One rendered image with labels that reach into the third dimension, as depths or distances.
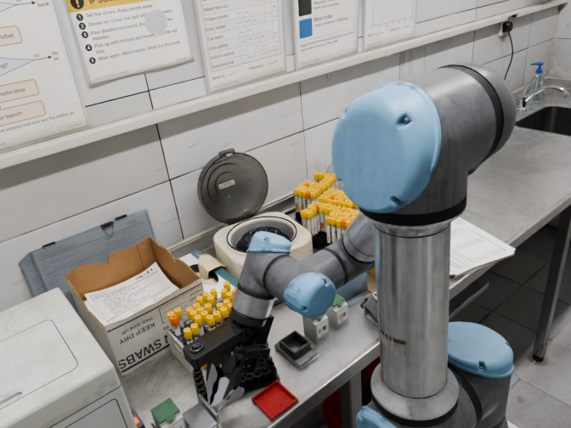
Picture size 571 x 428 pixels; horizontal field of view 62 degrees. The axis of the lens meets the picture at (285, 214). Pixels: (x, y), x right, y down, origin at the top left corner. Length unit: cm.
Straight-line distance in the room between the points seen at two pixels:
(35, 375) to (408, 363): 52
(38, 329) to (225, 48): 90
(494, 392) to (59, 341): 66
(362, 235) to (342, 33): 106
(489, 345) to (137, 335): 73
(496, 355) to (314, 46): 117
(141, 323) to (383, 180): 78
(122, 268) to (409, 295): 96
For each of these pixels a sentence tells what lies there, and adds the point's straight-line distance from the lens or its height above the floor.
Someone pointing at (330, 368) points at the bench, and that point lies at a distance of 109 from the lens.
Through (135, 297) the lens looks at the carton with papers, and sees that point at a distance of 130.
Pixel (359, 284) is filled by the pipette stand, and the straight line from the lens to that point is 124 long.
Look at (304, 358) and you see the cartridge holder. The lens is 109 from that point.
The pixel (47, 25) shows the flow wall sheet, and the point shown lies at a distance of 124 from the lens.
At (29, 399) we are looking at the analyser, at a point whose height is 117.
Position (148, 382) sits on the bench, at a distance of 115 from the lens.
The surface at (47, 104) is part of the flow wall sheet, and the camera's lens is 126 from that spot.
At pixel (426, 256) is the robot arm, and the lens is 53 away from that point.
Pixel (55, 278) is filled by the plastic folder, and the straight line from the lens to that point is 138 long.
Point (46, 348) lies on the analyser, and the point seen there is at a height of 117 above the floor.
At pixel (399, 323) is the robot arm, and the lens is 59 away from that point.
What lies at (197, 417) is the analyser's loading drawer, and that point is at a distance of 100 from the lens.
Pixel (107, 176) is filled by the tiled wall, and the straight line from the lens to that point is 134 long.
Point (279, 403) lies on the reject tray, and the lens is 103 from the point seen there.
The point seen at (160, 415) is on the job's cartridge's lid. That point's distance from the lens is 93.
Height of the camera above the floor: 166
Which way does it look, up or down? 28 degrees down
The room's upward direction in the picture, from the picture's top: 6 degrees counter-clockwise
